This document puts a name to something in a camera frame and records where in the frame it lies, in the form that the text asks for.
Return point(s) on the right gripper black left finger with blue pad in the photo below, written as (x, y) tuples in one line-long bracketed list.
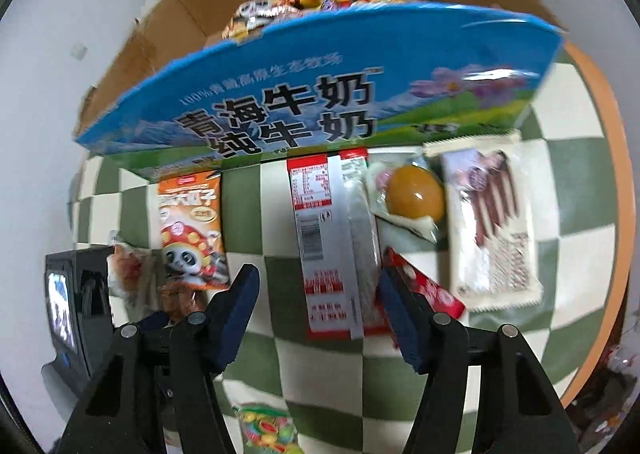
[(151, 364)]

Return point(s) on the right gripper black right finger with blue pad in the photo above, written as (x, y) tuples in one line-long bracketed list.
[(518, 408)]

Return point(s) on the Franzzi chocolate cookie pack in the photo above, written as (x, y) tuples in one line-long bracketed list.
[(493, 264)]

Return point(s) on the red white long snack pack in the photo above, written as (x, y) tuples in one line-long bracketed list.
[(337, 239)]

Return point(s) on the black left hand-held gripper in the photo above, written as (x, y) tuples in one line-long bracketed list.
[(79, 312)]

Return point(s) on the colourful candy bag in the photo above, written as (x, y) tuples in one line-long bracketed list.
[(267, 430)]

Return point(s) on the small red meat snack packet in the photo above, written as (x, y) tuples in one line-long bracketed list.
[(131, 275)]

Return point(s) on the orange panda sunflower seed bag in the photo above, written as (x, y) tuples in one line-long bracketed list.
[(191, 230)]

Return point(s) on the green white checkered mat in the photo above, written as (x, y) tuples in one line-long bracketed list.
[(359, 396)]

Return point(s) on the red triangular snack packet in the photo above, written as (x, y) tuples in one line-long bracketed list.
[(439, 299)]

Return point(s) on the wrapped yellow egg yolk pastry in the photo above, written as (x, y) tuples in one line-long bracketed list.
[(406, 193)]

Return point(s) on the blue milk cardboard box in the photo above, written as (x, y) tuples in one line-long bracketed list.
[(178, 97)]

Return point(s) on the panda snack bag in box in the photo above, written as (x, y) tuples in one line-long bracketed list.
[(255, 15)]

